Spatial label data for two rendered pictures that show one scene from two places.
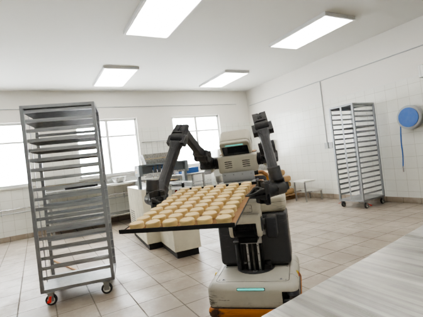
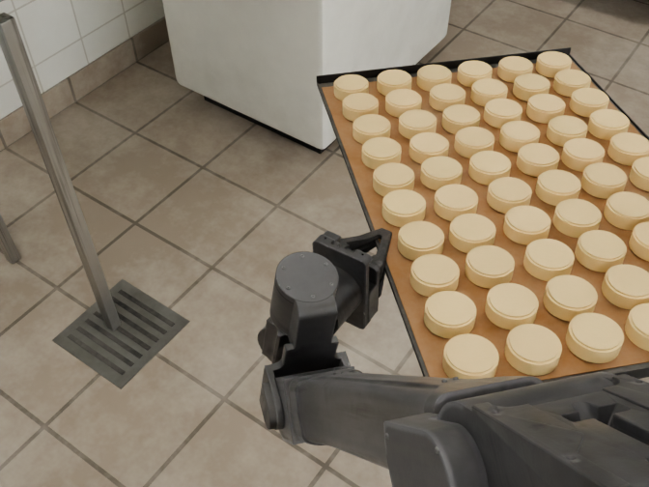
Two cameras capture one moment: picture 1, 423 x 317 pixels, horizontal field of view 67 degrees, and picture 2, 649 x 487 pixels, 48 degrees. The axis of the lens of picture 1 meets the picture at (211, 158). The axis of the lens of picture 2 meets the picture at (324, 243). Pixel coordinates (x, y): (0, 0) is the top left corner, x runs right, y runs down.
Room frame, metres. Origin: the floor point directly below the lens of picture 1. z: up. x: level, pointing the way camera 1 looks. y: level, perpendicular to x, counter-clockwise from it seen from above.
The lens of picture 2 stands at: (1.80, -0.44, 1.58)
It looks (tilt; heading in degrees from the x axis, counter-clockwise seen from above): 48 degrees down; 154
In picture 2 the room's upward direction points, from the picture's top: straight up
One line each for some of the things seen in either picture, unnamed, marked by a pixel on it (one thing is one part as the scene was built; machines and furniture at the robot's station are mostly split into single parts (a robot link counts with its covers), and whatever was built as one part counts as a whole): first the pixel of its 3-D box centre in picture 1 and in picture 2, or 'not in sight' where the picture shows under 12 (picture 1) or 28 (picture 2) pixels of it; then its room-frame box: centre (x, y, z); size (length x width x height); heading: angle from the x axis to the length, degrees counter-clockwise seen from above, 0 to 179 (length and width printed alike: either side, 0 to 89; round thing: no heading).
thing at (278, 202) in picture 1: (252, 224); not in sight; (2.54, -0.26, 0.59); 0.55 x 0.34 x 0.83; 75
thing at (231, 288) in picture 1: (257, 282); not in sight; (2.46, -0.24, 0.16); 0.67 x 0.64 x 0.25; 165
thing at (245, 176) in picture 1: (239, 187); not in sight; (2.17, -0.16, 0.93); 0.28 x 0.16 x 0.22; 75
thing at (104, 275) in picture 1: (72, 197); not in sight; (3.19, 1.41, 0.93); 0.64 x 0.51 x 1.78; 105
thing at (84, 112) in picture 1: (62, 113); not in sight; (3.19, 1.42, 1.77); 0.60 x 0.40 x 0.02; 105
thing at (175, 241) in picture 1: (176, 216); not in sight; (4.22, 0.54, 0.45); 0.70 x 0.34 x 0.90; 23
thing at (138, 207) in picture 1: (158, 211); not in sight; (5.12, 0.93, 0.42); 1.28 x 0.72 x 0.84; 23
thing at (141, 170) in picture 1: (162, 174); not in sight; (4.68, 0.74, 1.01); 0.72 x 0.33 x 0.34; 113
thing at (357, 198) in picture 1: (357, 154); not in sight; (5.81, -2.62, 0.93); 0.64 x 0.51 x 1.78; 122
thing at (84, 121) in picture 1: (63, 122); not in sight; (3.19, 1.42, 1.68); 0.60 x 0.40 x 0.02; 105
